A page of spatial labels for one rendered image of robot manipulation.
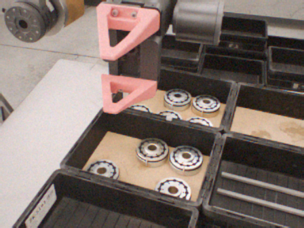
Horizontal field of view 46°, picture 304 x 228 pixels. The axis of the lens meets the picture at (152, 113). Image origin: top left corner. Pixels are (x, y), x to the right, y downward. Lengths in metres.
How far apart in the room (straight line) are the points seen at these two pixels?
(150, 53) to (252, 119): 0.98
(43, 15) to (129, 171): 0.59
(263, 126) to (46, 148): 0.81
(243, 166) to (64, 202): 0.55
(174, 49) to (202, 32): 1.98
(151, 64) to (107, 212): 0.67
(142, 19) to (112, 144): 0.86
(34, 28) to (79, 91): 0.49
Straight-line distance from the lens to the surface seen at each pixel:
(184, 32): 0.48
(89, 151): 1.16
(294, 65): 2.48
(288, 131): 1.35
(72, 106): 1.61
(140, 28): 0.37
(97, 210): 1.04
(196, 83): 1.39
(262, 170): 1.18
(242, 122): 1.34
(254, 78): 2.47
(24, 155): 1.42
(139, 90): 0.41
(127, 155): 1.17
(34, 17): 1.28
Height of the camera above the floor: 1.66
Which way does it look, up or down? 39 degrees down
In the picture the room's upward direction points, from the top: 1 degrees clockwise
